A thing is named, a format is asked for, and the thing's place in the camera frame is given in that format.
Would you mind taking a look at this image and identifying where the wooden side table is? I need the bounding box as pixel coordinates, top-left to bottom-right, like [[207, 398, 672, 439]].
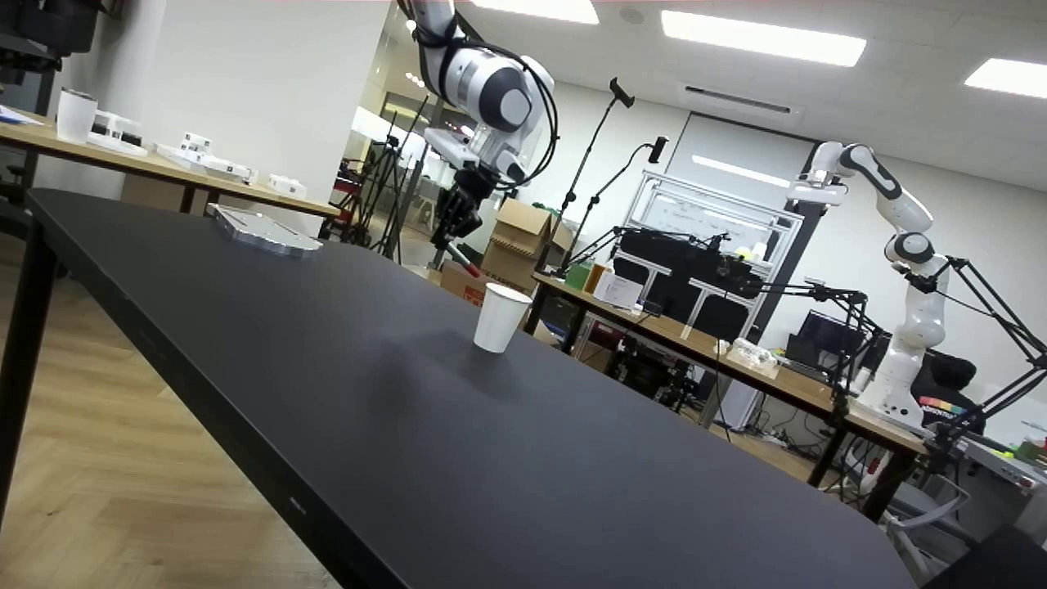
[[0, 117, 337, 218]]

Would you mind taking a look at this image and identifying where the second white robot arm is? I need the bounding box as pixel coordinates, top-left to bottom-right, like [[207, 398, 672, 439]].
[[793, 141, 950, 433]]

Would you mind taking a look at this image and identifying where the wooden desk in background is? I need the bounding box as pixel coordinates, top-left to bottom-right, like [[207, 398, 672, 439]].
[[524, 276, 925, 521]]

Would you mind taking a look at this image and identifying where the white rack with black bins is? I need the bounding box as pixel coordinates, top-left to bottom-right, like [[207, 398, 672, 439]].
[[608, 170, 821, 339]]

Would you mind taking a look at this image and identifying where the white paper cup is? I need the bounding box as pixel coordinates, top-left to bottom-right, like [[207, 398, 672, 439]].
[[472, 280, 529, 354]]

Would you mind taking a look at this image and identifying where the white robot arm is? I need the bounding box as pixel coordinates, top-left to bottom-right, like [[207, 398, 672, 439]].
[[396, 0, 561, 248]]

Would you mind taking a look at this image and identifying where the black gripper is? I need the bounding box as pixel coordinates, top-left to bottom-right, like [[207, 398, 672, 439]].
[[431, 164, 497, 248]]

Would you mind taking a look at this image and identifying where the microphone boom stand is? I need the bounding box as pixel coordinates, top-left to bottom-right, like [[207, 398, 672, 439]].
[[534, 74, 672, 278]]

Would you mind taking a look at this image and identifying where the cardboard box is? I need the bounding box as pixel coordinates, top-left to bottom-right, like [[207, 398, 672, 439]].
[[480, 201, 570, 292]]

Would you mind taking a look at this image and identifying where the white tray on table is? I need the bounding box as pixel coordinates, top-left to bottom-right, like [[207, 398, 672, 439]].
[[207, 202, 321, 255]]

